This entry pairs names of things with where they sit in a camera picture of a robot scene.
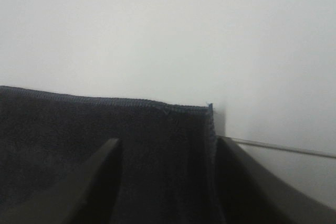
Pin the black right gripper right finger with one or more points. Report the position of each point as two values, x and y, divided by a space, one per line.
250 193

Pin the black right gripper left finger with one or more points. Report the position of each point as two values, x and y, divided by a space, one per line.
86 195

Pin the dark navy towel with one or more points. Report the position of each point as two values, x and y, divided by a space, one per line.
72 159

